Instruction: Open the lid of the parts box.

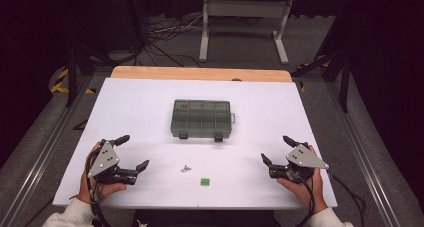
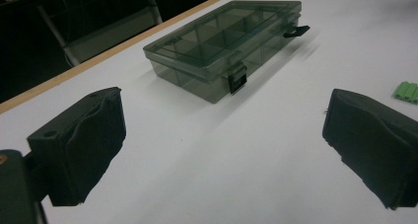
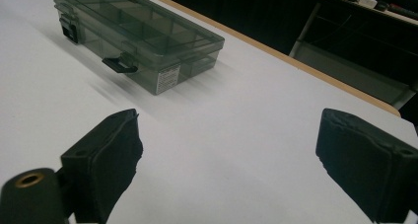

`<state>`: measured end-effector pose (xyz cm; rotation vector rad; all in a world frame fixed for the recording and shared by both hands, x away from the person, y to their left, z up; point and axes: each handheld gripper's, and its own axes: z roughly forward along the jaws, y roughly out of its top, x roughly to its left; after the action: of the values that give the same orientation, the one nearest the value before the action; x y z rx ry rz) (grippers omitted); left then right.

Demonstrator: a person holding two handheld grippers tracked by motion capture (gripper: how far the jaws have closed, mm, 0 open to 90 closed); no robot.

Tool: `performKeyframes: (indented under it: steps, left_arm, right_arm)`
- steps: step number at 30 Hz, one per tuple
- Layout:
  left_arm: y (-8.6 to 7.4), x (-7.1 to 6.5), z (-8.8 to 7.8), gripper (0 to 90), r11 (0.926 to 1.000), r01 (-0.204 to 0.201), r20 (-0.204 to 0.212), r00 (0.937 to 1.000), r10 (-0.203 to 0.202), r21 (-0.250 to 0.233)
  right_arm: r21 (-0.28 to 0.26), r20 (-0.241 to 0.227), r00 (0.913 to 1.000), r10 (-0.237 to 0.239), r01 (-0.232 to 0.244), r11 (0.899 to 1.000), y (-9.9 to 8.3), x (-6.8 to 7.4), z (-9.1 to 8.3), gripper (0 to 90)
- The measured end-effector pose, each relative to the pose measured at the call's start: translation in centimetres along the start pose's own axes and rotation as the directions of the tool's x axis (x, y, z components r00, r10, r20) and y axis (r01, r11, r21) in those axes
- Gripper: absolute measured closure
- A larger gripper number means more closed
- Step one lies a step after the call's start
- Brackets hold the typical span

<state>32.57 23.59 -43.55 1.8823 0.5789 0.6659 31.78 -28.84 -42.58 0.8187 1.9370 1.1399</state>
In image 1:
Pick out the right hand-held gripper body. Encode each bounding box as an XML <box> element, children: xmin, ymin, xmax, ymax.
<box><xmin>268</xmin><ymin>141</ymin><xmax>330</xmax><ymax>184</ymax></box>

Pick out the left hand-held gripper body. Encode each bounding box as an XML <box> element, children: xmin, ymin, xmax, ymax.
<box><xmin>87</xmin><ymin>139</ymin><xmax>139</xmax><ymax>185</ymax></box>

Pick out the grey transparent compartment box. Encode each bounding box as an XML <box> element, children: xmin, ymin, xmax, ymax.
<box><xmin>170</xmin><ymin>99</ymin><xmax>236</xmax><ymax>143</ymax></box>

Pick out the person's right hand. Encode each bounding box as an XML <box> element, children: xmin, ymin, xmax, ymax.
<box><xmin>276</xmin><ymin>145</ymin><xmax>329</xmax><ymax>215</ymax></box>

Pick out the person's left hand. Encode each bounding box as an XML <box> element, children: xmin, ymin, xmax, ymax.
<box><xmin>77</xmin><ymin>141</ymin><xmax>128</xmax><ymax>205</ymax></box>

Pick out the white table cover board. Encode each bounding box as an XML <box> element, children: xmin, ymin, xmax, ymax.
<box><xmin>53</xmin><ymin>77</ymin><xmax>338</xmax><ymax>211</ymax></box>

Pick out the black metal stand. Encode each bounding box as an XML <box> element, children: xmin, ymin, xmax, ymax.
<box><xmin>291</xmin><ymin>50</ymin><xmax>351</xmax><ymax>114</ymax></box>
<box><xmin>64</xmin><ymin>43</ymin><xmax>111</xmax><ymax>108</ymax></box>

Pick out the person's dark clothing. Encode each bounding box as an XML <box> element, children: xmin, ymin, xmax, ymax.
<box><xmin>132</xmin><ymin>209</ymin><xmax>278</xmax><ymax>227</ymax></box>

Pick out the right hand-held gripper cable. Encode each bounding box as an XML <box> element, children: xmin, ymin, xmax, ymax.
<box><xmin>293</xmin><ymin>169</ymin><xmax>316</xmax><ymax>227</ymax></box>

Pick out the hand-held gripper cable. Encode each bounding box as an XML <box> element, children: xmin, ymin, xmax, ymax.
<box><xmin>85</xmin><ymin>150</ymin><xmax>113</xmax><ymax>227</ymax></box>
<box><xmin>293</xmin><ymin>169</ymin><xmax>316</xmax><ymax>227</ymax></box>

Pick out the left hand-held gripper cable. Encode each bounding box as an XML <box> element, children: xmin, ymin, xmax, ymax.
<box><xmin>85</xmin><ymin>150</ymin><xmax>113</xmax><ymax>227</ymax></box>

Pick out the metal floor rail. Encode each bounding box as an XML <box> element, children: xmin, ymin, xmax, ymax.
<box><xmin>0</xmin><ymin>75</ymin><xmax>96</xmax><ymax>227</ymax></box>
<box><xmin>328</xmin><ymin>81</ymin><xmax>401</xmax><ymax>227</ymax></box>

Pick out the black cable beside table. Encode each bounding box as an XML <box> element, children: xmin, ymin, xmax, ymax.
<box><xmin>328</xmin><ymin>171</ymin><xmax>367</xmax><ymax>226</ymax></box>

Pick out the bundle of floor cables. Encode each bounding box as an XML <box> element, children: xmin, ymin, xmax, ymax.
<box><xmin>144</xmin><ymin>13</ymin><xmax>204</xmax><ymax>68</ymax></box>

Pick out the white metal stand frame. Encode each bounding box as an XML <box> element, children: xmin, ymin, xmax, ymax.
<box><xmin>198</xmin><ymin>0</ymin><xmax>294</xmax><ymax>66</ymax></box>

